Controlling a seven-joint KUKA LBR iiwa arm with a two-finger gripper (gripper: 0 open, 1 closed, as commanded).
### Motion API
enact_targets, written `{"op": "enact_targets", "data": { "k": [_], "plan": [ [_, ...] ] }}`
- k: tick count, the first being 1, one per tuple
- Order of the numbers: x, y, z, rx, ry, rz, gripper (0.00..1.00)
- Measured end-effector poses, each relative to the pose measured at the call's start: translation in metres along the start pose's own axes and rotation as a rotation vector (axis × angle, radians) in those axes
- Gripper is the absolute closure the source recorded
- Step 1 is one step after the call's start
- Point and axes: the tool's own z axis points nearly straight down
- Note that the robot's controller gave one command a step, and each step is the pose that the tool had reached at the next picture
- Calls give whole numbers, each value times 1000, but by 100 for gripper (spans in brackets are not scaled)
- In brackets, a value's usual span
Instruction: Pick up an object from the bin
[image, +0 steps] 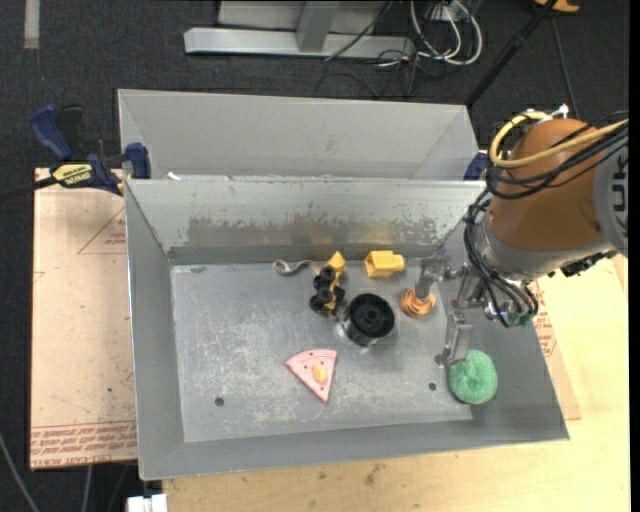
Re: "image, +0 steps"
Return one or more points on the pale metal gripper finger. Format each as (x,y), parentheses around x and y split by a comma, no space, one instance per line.
(457,340)
(428,280)

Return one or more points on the green round sponge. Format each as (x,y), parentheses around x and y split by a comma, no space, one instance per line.
(474,378)

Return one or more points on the yellow plastic block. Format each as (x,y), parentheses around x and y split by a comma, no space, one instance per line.
(382,264)

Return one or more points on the black cylinder on white bracket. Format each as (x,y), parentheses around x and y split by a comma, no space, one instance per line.
(582,265)

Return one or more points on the yellow toy truck black wheels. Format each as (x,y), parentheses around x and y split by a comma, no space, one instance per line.
(327,290)

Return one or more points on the grey metal bin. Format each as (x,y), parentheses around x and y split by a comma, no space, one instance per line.
(250,325)

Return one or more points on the black plastic spool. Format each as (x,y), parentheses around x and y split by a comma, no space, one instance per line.
(369,319)

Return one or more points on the brown cardboard board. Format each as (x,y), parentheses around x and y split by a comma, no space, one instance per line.
(75,325)

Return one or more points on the pink toy pizza slice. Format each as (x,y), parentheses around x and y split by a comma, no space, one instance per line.
(315,372)

